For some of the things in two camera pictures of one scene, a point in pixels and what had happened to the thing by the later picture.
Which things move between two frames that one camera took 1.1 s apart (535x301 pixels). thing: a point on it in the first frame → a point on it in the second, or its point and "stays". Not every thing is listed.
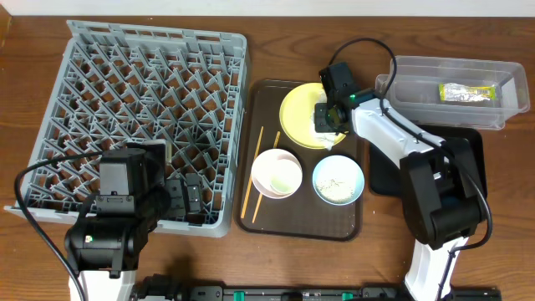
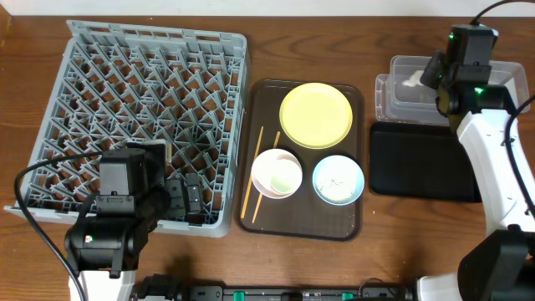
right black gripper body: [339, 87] → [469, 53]
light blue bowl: [338, 180] stays
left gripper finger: [175, 199] stays
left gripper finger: [196, 215] stays
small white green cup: [285, 176] stays
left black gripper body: [191, 197] stays
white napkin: [324, 139] → [415, 79]
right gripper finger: [327, 119] → [432, 73]
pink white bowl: [277, 174] stays
